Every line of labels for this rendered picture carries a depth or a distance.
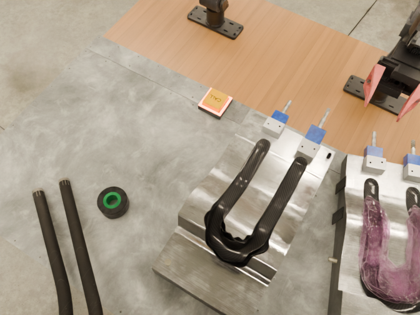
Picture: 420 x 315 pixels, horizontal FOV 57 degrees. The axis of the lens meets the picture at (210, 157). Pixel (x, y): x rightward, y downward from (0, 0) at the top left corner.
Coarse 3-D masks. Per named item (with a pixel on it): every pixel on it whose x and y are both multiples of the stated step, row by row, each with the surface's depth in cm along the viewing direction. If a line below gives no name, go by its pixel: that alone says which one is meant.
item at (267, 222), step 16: (256, 144) 105; (256, 160) 104; (304, 160) 103; (240, 176) 101; (288, 176) 101; (224, 192) 96; (240, 192) 98; (288, 192) 99; (224, 208) 93; (272, 208) 97; (208, 224) 92; (224, 224) 88; (256, 224) 90; (272, 224) 92; (208, 240) 92; (224, 240) 92; (240, 240) 87; (256, 240) 91; (224, 256) 93; (240, 256) 92
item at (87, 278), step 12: (60, 180) 106; (72, 204) 101; (72, 216) 98; (72, 228) 96; (72, 240) 94; (84, 240) 95; (84, 252) 92; (84, 264) 89; (84, 276) 87; (84, 288) 86; (96, 288) 86
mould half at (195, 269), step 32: (256, 128) 107; (224, 160) 103; (288, 160) 103; (320, 160) 103; (192, 192) 94; (256, 192) 99; (192, 224) 91; (288, 224) 93; (160, 256) 94; (192, 256) 94; (256, 256) 87; (192, 288) 90; (224, 288) 90; (256, 288) 90
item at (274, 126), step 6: (288, 102) 110; (276, 114) 108; (282, 114) 108; (270, 120) 105; (276, 120) 105; (282, 120) 107; (264, 126) 104; (270, 126) 104; (276, 126) 104; (282, 126) 104; (264, 132) 106; (270, 132) 105; (276, 132) 103; (276, 138) 106
